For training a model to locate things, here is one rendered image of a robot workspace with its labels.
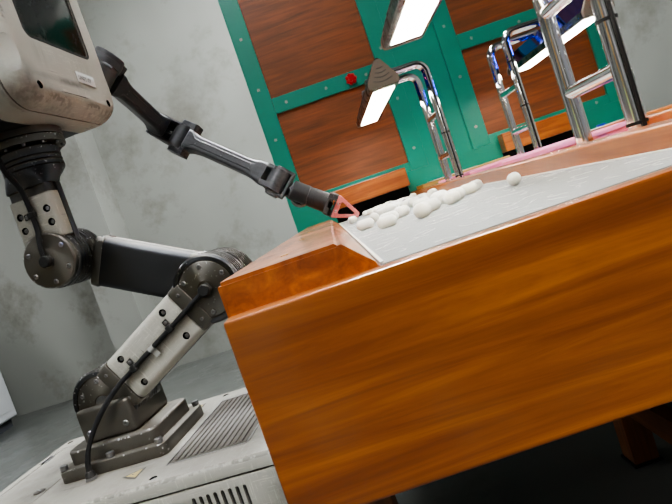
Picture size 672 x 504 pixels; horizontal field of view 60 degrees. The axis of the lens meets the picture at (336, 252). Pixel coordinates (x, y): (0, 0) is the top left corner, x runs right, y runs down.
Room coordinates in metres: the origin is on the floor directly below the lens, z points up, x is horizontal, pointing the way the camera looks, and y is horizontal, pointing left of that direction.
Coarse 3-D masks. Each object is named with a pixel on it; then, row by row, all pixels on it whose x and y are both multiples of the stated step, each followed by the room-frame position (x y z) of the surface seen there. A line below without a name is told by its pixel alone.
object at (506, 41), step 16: (512, 32) 1.67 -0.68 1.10; (528, 32) 1.82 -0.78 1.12; (496, 48) 1.82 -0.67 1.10; (496, 64) 1.82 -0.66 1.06; (512, 64) 1.67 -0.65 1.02; (496, 80) 1.82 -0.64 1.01; (512, 80) 1.68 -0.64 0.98; (528, 112) 1.66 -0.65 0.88; (512, 128) 1.82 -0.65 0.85; (528, 128) 1.68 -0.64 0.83
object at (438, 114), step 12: (396, 72) 1.67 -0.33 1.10; (420, 84) 1.82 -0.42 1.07; (432, 84) 1.67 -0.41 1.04; (420, 96) 1.82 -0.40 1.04; (432, 96) 1.67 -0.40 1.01; (432, 120) 1.77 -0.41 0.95; (444, 120) 1.67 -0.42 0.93; (432, 132) 1.82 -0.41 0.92; (444, 132) 1.67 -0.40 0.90; (444, 156) 1.75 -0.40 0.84; (456, 156) 1.67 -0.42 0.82; (444, 168) 1.82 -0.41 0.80; (456, 168) 1.67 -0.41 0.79
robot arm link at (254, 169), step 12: (192, 132) 1.79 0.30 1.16; (192, 144) 1.78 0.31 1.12; (204, 144) 1.76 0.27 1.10; (216, 144) 1.75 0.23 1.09; (180, 156) 1.83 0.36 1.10; (204, 156) 1.79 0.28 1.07; (216, 156) 1.74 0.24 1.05; (228, 156) 1.72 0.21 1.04; (240, 156) 1.71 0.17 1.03; (240, 168) 1.70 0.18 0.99; (252, 168) 1.68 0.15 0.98; (264, 168) 1.67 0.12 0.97; (276, 168) 1.65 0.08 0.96; (264, 180) 1.65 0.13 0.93; (276, 180) 1.64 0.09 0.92; (288, 180) 1.67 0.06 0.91; (276, 192) 1.65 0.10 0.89
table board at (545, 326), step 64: (640, 192) 0.40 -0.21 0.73; (448, 256) 0.40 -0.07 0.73; (512, 256) 0.40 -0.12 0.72; (576, 256) 0.40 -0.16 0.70; (640, 256) 0.40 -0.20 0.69; (256, 320) 0.40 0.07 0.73; (320, 320) 0.40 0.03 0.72; (384, 320) 0.40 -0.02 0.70; (448, 320) 0.40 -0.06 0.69; (512, 320) 0.40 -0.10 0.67; (576, 320) 0.40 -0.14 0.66; (640, 320) 0.40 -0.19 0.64; (256, 384) 0.40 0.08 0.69; (320, 384) 0.40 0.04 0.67; (384, 384) 0.40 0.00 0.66; (448, 384) 0.40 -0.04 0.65; (512, 384) 0.40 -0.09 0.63; (576, 384) 0.40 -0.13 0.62; (640, 384) 0.40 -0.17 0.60; (320, 448) 0.40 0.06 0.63; (384, 448) 0.40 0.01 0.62; (448, 448) 0.40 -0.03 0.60; (512, 448) 0.40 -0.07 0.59
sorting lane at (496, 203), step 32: (608, 160) 0.66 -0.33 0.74; (640, 160) 0.54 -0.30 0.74; (480, 192) 0.94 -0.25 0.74; (512, 192) 0.69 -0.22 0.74; (544, 192) 0.55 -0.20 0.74; (576, 192) 0.45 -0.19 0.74; (352, 224) 1.54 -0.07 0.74; (416, 224) 0.71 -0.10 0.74; (448, 224) 0.56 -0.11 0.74; (480, 224) 0.46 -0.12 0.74; (384, 256) 0.47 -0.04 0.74
